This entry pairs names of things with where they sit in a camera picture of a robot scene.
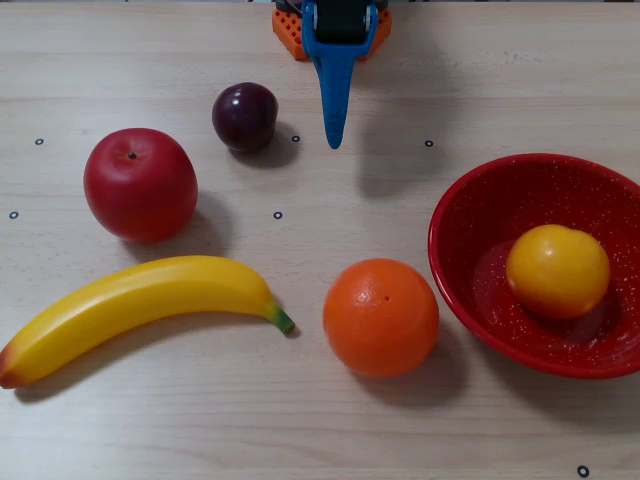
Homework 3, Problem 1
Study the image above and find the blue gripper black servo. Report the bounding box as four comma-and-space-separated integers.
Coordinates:
300, 0, 380, 151

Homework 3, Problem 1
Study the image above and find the yellow orange toy peach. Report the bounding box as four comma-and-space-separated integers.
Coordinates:
505, 223, 612, 321

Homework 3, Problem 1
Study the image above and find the orange robot base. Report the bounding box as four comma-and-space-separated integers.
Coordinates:
271, 0, 393, 63

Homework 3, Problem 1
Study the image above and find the red speckled bowl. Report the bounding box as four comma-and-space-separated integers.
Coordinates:
427, 152, 640, 381

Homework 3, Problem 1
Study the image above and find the dark purple toy plum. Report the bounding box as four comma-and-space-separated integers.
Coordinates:
211, 81, 280, 154

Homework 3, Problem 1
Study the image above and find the red toy apple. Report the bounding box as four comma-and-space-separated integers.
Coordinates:
83, 127, 199, 245

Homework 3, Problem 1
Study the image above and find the toy orange fruit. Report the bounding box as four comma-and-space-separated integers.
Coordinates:
322, 257, 441, 380

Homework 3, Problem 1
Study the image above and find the yellow toy banana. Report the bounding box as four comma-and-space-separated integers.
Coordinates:
0, 254, 296, 390

